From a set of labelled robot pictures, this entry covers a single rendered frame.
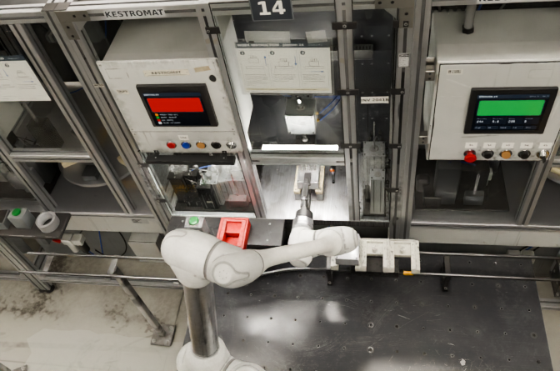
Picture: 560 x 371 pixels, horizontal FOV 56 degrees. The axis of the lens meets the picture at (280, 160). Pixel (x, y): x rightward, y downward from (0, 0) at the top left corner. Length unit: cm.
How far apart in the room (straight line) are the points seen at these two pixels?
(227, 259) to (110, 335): 189
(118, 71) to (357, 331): 142
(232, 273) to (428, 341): 105
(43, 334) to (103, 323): 37
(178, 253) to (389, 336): 104
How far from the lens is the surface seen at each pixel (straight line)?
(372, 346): 236
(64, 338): 355
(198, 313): 191
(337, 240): 207
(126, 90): 196
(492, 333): 243
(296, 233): 218
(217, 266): 163
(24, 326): 372
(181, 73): 182
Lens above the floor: 288
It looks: 49 degrees down
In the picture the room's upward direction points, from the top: 12 degrees counter-clockwise
